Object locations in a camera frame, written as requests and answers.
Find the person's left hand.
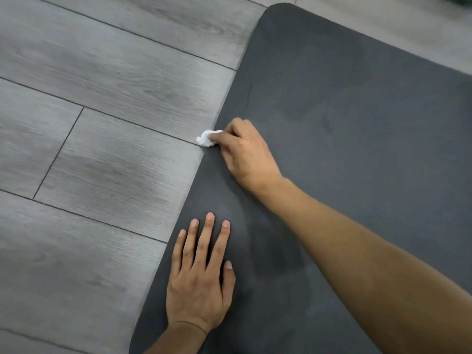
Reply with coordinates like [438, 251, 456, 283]
[165, 212, 236, 335]

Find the person's right hand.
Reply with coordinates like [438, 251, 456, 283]
[207, 117, 285, 198]

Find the white tissue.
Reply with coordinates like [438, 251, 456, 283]
[195, 129, 224, 148]

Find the dark grey yoga mat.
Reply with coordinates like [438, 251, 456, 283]
[129, 2, 472, 354]

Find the person's right forearm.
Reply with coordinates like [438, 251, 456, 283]
[258, 177, 472, 354]

